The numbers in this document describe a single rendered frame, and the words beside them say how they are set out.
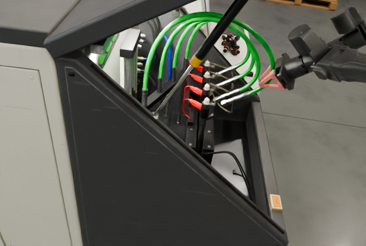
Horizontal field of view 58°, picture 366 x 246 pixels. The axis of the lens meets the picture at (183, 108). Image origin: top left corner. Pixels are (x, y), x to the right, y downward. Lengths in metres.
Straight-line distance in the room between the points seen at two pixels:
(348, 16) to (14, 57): 0.87
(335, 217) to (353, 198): 0.25
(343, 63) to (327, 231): 1.66
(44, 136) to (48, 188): 0.18
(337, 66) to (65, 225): 0.82
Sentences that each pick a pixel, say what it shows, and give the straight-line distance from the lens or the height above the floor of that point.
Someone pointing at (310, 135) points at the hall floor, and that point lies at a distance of 2.99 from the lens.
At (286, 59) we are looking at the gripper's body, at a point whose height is 1.32.
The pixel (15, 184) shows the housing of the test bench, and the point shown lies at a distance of 0.95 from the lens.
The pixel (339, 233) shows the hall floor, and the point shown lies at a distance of 2.40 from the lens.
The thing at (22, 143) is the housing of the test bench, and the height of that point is 1.22.
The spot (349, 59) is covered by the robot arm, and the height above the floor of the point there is 1.44.
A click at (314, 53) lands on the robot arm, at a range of 0.92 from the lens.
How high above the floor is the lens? 1.77
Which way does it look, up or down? 38 degrees down
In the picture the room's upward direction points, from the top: 7 degrees clockwise
